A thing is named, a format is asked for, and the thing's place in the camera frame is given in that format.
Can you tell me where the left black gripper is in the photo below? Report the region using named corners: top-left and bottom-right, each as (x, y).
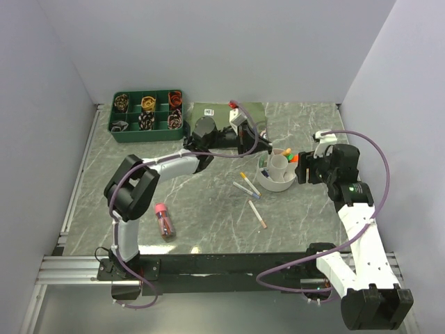
top-left (207, 120), bottom-right (272, 159)

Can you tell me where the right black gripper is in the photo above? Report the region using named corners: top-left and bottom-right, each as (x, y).
top-left (294, 146), bottom-right (337, 184)

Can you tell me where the white round divided organizer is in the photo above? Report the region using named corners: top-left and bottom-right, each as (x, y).
top-left (256, 148), bottom-right (298, 192)

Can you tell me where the blue cap white marker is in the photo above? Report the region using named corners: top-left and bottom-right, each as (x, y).
top-left (260, 168), bottom-right (270, 178)

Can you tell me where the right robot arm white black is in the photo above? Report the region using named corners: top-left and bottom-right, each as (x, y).
top-left (296, 144), bottom-right (414, 331)

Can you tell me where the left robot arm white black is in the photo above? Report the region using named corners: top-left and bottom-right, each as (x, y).
top-left (104, 117), bottom-right (273, 280)

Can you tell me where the yellow cap white marker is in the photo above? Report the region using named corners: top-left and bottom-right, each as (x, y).
top-left (240, 172), bottom-right (261, 197)

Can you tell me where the light blue cap marker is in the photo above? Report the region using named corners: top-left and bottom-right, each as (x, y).
top-left (232, 182), bottom-right (260, 199)

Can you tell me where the folded olive green t-shirt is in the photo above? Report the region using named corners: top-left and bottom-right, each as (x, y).
top-left (185, 102), bottom-right (268, 150)

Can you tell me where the orange cap white marker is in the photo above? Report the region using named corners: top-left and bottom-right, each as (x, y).
top-left (248, 200), bottom-right (268, 229)

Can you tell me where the maroon floral rolled tie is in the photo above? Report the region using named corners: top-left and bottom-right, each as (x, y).
top-left (168, 109), bottom-right (183, 129)

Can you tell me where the orange rolled tie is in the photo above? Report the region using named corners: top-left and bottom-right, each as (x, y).
top-left (168, 90), bottom-right (182, 109)

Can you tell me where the pink dotted rolled tie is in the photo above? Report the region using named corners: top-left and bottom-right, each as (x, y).
top-left (138, 111), bottom-right (155, 131)

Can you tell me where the yellow rolled tie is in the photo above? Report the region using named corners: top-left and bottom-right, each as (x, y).
top-left (140, 96), bottom-right (156, 113)

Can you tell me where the pink cap clear pen tube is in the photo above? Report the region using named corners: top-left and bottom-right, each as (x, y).
top-left (154, 202), bottom-right (176, 242)

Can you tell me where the green compartment tray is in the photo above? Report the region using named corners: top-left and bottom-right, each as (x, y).
top-left (108, 89), bottom-right (185, 143)

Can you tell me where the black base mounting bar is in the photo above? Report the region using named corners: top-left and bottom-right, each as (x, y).
top-left (96, 252), bottom-right (345, 301)

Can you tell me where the grey rolled tie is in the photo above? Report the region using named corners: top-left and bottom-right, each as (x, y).
top-left (109, 120), bottom-right (129, 132)

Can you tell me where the brown patterned rolled tie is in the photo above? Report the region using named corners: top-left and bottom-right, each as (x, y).
top-left (113, 94), bottom-right (129, 113)

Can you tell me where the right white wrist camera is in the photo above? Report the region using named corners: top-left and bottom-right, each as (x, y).
top-left (313, 129), bottom-right (337, 158)

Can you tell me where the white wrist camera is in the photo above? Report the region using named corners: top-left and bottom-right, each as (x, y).
top-left (313, 129), bottom-right (337, 158)
top-left (229, 100), bottom-right (247, 132)

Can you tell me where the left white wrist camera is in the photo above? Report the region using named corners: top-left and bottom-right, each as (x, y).
top-left (229, 100), bottom-right (247, 132)

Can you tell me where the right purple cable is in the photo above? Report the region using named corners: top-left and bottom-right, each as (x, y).
top-left (256, 129), bottom-right (388, 304)

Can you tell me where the aluminium rail frame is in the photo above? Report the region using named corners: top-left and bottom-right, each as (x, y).
top-left (20, 103), bottom-right (418, 334)

